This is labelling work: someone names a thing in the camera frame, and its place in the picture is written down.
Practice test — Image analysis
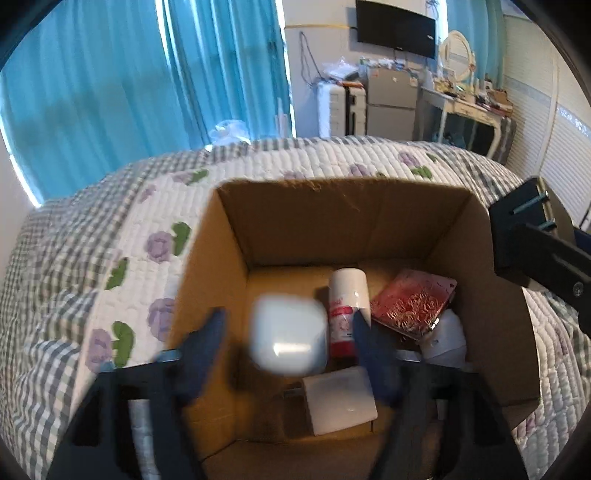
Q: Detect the plastic bag on suitcase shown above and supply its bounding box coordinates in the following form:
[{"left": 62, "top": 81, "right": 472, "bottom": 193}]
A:
[{"left": 322, "top": 57, "right": 359, "bottom": 82}]

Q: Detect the left blue curtain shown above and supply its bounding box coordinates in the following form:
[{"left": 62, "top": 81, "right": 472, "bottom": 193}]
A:
[{"left": 1, "top": 1, "right": 204, "bottom": 203}]

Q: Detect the white louvered wardrobe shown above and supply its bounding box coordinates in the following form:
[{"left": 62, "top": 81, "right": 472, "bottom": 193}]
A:
[{"left": 504, "top": 15, "right": 590, "bottom": 229}]

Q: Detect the white suitcase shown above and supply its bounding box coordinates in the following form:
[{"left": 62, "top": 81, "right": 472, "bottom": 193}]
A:
[{"left": 317, "top": 81, "right": 367, "bottom": 138}]

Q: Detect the white bottle red cap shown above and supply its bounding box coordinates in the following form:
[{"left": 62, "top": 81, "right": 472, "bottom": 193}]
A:
[{"left": 329, "top": 268, "right": 370, "bottom": 358}]

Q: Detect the silver mini fridge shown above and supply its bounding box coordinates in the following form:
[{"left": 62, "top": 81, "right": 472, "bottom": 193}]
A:
[{"left": 365, "top": 67, "right": 419, "bottom": 141}]

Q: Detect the brown cardboard box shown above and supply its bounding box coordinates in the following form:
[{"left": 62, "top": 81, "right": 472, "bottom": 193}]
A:
[{"left": 168, "top": 178, "right": 540, "bottom": 479}]

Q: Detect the white dressing table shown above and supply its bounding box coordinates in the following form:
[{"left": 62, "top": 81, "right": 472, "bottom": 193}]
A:
[{"left": 413, "top": 86, "right": 516, "bottom": 165}]

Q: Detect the floral quilted bedspread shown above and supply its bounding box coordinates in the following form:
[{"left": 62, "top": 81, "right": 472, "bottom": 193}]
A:
[{"left": 1, "top": 137, "right": 590, "bottom": 479}]

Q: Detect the blue curtain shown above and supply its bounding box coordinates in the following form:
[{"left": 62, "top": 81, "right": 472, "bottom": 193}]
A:
[
  {"left": 447, "top": 0, "right": 506, "bottom": 87},
  {"left": 1, "top": 1, "right": 204, "bottom": 203},
  {"left": 155, "top": 1, "right": 291, "bottom": 146}
]

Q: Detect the middle blue curtain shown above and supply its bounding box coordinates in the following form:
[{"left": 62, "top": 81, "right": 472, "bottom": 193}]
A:
[{"left": 155, "top": 1, "right": 291, "bottom": 146}]

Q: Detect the white rounded earbud case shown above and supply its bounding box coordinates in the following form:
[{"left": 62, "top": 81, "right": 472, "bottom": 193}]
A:
[{"left": 249, "top": 294, "right": 329, "bottom": 377}]

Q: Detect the black wall television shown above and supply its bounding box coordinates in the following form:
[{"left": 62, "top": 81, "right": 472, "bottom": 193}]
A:
[{"left": 356, "top": 1, "right": 437, "bottom": 59}]

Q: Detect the oval vanity mirror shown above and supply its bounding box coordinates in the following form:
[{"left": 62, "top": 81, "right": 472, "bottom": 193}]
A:
[{"left": 438, "top": 30, "right": 476, "bottom": 83}]

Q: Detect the clear plastic bag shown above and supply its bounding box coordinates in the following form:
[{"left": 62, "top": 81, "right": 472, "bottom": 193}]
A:
[{"left": 208, "top": 119, "right": 250, "bottom": 146}]

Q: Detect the right blue curtain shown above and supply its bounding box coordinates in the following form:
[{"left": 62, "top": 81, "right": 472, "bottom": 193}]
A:
[{"left": 447, "top": 0, "right": 506, "bottom": 87}]

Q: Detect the small white box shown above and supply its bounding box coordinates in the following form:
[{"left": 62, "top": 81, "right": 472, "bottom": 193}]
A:
[{"left": 303, "top": 366, "right": 378, "bottom": 436}]

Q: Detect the red patterned box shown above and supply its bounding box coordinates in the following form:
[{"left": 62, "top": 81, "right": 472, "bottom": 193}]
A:
[{"left": 370, "top": 269, "right": 458, "bottom": 341}]

